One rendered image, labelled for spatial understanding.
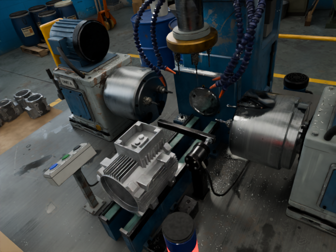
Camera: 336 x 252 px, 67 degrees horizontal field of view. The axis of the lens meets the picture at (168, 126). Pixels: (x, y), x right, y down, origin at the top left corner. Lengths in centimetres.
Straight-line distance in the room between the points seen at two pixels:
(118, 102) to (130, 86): 10
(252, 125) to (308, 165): 19
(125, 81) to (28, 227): 69
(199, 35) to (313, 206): 65
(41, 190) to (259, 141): 95
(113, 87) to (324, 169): 83
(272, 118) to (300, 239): 40
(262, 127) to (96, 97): 75
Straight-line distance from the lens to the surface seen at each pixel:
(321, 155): 79
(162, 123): 102
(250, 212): 100
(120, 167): 78
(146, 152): 77
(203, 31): 90
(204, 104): 113
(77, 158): 93
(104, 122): 130
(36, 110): 323
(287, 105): 86
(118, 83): 113
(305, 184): 88
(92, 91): 121
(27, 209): 126
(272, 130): 82
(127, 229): 87
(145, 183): 75
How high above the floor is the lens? 164
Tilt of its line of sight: 38 degrees down
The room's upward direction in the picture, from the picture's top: 10 degrees counter-clockwise
